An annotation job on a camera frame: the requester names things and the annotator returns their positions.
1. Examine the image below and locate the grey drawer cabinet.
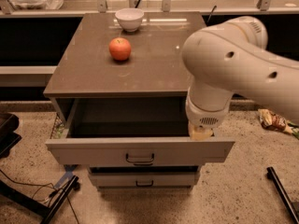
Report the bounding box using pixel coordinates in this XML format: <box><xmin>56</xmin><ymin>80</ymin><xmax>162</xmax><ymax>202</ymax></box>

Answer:
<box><xmin>43</xmin><ymin>11</ymin><xmax>233</xmax><ymax>191</ymax></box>

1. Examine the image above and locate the blue tape strip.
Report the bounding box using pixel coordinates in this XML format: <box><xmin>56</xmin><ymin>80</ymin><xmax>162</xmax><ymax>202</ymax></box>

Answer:
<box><xmin>54</xmin><ymin>165</ymin><xmax>77</xmax><ymax>189</ymax></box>

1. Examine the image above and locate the grey bottom drawer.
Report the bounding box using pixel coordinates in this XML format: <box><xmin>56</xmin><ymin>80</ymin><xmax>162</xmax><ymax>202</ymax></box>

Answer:
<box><xmin>89</xmin><ymin>172</ymin><xmax>199</xmax><ymax>189</ymax></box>

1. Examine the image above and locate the grey drawer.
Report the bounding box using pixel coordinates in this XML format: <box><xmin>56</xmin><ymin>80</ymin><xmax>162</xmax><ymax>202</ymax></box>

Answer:
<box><xmin>47</xmin><ymin>97</ymin><xmax>234</xmax><ymax>167</ymax></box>
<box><xmin>89</xmin><ymin>172</ymin><xmax>199</xmax><ymax>189</ymax></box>

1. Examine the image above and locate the black stand leg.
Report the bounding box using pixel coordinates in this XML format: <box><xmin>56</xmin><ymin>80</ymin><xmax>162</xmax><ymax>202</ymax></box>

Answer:
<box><xmin>0</xmin><ymin>175</ymin><xmax>78</xmax><ymax>224</ymax></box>
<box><xmin>266</xmin><ymin>167</ymin><xmax>299</xmax><ymax>224</ymax></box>

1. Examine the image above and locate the black chair base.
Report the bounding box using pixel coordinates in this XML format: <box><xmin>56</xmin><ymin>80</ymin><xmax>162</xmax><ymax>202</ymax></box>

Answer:
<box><xmin>0</xmin><ymin>113</ymin><xmax>21</xmax><ymax>158</ymax></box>

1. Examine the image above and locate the wire basket with items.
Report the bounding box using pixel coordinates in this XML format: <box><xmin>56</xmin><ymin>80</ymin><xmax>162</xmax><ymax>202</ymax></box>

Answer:
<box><xmin>50</xmin><ymin>116</ymin><xmax>66</xmax><ymax>139</ymax></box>

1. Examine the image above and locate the snack bag on floor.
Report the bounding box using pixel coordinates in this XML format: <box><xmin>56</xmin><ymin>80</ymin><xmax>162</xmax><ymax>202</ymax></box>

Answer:
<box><xmin>258</xmin><ymin>109</ymin><xmax>299</xmax><ymax>139</ymax></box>

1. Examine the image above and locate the grey top drawer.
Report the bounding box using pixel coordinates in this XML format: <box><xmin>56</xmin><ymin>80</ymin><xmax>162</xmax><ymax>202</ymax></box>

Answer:
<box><xmin>47</xmin><ymin>97</ymin><xmax>234</xmax><ymax>167</ymax></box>

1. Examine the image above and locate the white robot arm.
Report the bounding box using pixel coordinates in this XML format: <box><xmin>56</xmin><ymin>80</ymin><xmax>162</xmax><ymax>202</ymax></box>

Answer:
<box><xmin>182</xmin><ymin>16</ymin><xmax>299</xmax><ymax>140</ymax></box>

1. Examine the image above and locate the red apple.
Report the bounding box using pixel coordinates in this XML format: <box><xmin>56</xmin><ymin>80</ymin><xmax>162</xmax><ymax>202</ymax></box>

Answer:
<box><xmin>108</xmin><ymin>37</ymin><xmax>132</xmax><ymax>61</ymax></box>

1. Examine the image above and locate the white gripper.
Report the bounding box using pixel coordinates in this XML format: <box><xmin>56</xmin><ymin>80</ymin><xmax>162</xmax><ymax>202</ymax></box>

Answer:
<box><xmin>185</xmin><ymin>97</ymin><xmax>229</xmax><ymax>141</ymax></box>

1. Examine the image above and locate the white bowl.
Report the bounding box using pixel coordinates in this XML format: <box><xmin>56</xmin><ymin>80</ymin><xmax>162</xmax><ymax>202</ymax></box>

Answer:
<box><xmin>115</xmin><ymin>8</ymin><xmax>144</xmax><ymax>32</ymax></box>

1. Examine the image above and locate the black stand leg left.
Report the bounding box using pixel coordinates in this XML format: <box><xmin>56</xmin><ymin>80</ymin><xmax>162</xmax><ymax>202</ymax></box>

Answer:
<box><xmin>0</xmin><ymin>175</ymin><xmax>78</xmax><ymax>224</ymax></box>

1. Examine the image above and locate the metal shelf rail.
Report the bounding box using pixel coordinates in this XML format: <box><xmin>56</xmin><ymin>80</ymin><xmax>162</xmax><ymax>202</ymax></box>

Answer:
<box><xmin>0</xmin><ymin>0</ymin><xmax>299</xmax><ymax>17</ymax></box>

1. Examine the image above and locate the black floor cable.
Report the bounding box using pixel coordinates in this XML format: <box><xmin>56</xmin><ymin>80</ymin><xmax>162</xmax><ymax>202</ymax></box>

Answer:
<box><xmin>0</xmin><ymin>168</ymin><xmax>80</xmax><ymax>224</ymax></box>

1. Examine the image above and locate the black stand leg right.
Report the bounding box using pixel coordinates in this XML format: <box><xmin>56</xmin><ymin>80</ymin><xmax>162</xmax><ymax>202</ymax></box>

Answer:
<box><xmin>266</xmin><ymin>167</ymin><xmax>299</xmax><ymax>224</ymax></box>

